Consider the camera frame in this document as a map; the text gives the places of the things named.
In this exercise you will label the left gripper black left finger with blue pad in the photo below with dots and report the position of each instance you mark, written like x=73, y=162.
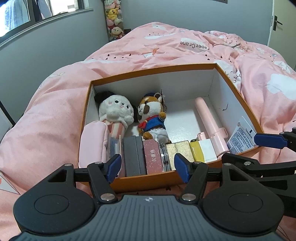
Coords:
x=101, y=176

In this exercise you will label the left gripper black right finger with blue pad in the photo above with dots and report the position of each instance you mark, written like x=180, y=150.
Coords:
x=194, y=175

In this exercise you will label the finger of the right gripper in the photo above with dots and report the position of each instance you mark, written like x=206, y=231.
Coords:
x=279, y=141
x=242, y=162

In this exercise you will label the yellow white small box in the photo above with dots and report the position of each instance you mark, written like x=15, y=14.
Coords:
x=203, y=151

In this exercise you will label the pink fabric pouch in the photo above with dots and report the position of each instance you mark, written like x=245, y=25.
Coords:
x=93, y=144

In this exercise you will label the gold cardboard box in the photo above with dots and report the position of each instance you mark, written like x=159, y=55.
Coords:
x=180, y=147

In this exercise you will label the white printed packet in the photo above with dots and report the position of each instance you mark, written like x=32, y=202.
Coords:
x=242, y=138

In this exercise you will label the dark grey box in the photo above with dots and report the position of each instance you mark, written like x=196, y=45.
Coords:
x=134, y=156

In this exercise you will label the maroon small box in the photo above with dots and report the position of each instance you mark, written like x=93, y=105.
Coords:
x=153, y=160

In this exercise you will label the pink handheld tool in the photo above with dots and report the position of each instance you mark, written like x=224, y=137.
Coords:
x=216, y=134

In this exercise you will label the white plush dog toy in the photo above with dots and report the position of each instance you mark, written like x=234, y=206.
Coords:
x=116, y=112

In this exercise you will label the pink patterned quilt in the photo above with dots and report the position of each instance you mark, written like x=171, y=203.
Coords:
x=47, y=135

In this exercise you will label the orange cardboard box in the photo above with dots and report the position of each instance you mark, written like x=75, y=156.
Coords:
x=181, y=85

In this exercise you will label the brown plush sailor raccoon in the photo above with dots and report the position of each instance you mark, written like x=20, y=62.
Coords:
x=151, y=118

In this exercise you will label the hanging plush toy stack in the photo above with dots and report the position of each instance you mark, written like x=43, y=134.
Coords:
x=114, y=20

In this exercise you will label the black door handle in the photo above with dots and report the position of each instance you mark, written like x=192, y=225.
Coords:
x=276, y=23

